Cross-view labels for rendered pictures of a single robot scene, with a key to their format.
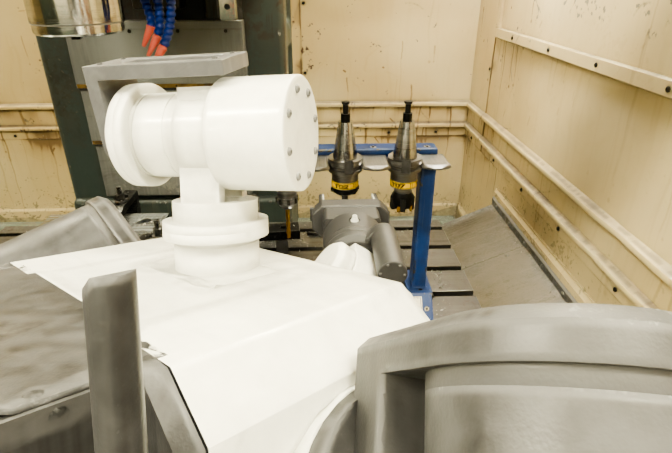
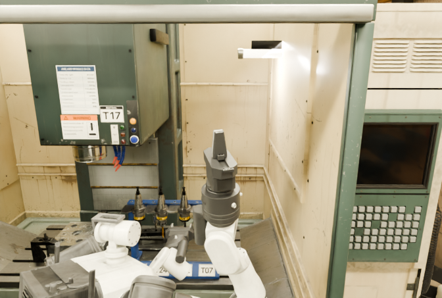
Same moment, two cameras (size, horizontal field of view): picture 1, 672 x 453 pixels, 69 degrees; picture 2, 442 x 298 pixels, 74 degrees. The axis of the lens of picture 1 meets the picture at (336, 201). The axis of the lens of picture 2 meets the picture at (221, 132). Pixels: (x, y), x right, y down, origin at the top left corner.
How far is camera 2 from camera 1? 0.64 m
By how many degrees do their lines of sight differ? 12
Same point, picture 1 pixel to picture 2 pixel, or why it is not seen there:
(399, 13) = (229, 127)
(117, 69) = (98, 220)
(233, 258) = (118, 260)
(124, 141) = (98, 234)
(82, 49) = not seen: hidden behind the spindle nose
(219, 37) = (147, 145)
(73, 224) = (83, 245)
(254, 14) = (162, 135)
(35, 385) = (80, 284)
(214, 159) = (114, 240)
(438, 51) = (248, 143)
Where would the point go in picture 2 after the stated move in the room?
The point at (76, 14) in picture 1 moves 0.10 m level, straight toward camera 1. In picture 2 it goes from (90, 154) to (90, 161)
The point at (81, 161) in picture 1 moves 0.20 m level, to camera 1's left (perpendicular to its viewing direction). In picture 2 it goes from (85, 193) to (56, 193)
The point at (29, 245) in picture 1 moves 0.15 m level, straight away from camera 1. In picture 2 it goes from (72, 250) to (66, 229)
